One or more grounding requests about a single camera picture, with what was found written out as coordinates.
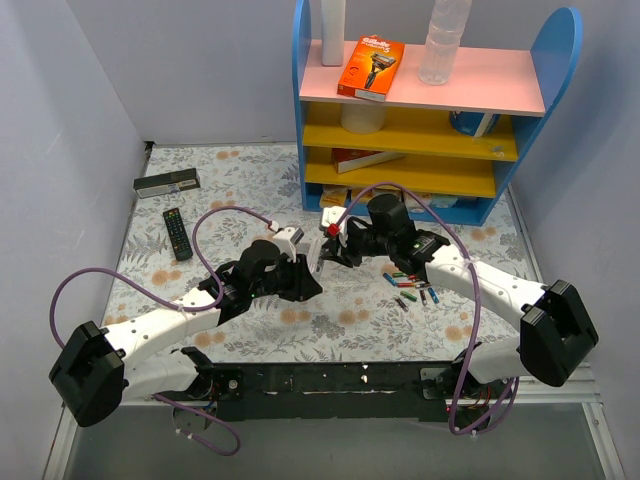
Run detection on white remote control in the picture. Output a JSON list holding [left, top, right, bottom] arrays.
[[307, 239, 323, 278]]

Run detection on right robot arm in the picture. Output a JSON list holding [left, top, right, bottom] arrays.
[[321, 194, 599, 398]]

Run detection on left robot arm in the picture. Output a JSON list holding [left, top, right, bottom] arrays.
[[49, 240, 323, 427]]

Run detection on black remote control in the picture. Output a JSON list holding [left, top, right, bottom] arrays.
[[163, 208, 193, 262]]

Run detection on blue battery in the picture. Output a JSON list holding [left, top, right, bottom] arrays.
[[383, 273, 397, 286], [427, 287, 440, 304]]

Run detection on red white book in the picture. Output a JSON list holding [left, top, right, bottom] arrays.
[[331, 148, 405, 174]]

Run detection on blue battery right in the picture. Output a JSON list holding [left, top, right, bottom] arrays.
[[427, 287, 440, 304]]

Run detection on green soap pack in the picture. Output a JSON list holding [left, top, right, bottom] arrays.
[[430, 194, 459, 209]]

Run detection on floral table cloth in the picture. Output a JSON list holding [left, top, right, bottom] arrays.
[[104, 144, 515, 362]]

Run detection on white cylinder roll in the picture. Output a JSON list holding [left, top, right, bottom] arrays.
[[340, 104, 386, 135]]

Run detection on blue yellow pink shelf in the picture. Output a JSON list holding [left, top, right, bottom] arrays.
[[292, 1, 583, 226]]

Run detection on black rectangular box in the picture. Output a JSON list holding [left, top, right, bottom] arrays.
[[133, 168, 200, 199]]

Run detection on blue white cup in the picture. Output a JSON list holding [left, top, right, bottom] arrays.
[[449, 111, 500, 138]]

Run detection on orange razor box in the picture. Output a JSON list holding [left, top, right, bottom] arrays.
[[337, 35, 405, 102]]

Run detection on white tall bottle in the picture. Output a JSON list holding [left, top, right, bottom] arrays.
[[321, 0, 346, 67]]

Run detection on clear plastic water bottle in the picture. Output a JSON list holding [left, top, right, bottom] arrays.
[[419, 0, 472, 85]]

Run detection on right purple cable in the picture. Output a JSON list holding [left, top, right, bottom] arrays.
[[339, 182, 521, 437]]

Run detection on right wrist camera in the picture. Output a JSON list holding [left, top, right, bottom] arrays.
[[320, 206, 346, 240]]

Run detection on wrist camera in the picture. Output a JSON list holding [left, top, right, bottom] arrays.
[[271, 226, 304, 261], [320, 206, 346, 240]]

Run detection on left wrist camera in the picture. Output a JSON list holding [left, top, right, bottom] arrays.
[[271, 226, 304, 261]]

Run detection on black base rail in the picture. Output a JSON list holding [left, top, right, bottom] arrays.
[[161, 362, 450, 423]]

